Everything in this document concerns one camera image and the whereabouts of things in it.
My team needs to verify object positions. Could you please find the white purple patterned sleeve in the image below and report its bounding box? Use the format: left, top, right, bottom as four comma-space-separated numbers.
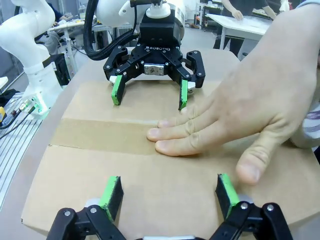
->
289, 98, 320, 151

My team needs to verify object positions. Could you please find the brown cardboard box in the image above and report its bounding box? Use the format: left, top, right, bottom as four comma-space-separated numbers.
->
20, 81, 320, 235

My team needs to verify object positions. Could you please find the thin black cable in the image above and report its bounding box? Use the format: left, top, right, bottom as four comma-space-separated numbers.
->
0, 104, 36, 140

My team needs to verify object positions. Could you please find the aluminium slotted base plate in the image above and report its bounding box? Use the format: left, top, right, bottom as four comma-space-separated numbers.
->
0, 91, 45, 208

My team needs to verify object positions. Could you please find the yellow cable connector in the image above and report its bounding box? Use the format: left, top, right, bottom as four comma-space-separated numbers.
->
0, 106, 8, 127

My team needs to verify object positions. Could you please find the white desk with legs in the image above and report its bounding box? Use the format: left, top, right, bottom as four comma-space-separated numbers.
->
46, 19, 87, 76

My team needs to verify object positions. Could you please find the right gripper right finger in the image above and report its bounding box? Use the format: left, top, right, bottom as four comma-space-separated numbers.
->
208, 172, 295, 240

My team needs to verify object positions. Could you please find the black box under desk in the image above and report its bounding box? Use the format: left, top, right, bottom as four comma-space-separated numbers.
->
53, 53, 71, 88

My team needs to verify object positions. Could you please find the black corrugated cable conduit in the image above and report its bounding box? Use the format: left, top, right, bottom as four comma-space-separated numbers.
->
84, 0, 141, 62

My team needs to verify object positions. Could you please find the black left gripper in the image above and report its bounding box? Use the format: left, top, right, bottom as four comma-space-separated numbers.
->
102, 42, 207, 112

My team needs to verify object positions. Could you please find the person in black clothes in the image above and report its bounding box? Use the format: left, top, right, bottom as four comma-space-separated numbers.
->
212, 0, 270, 59

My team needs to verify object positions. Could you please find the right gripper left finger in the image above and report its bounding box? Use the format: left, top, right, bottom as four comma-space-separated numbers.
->
46, 175, 129, 240

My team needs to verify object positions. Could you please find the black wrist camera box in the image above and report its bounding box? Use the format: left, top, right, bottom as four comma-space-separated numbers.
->
139, 21, 176, 47

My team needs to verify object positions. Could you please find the white work table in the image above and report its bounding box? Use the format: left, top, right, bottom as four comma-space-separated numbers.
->
204, 12, 275, 51

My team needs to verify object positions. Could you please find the person's bare hand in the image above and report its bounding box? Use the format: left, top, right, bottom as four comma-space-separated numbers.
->
145, 0, 320, 186

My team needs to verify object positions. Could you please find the brown packing tape strip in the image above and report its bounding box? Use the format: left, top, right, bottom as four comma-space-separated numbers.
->
49, 117, 163, 156

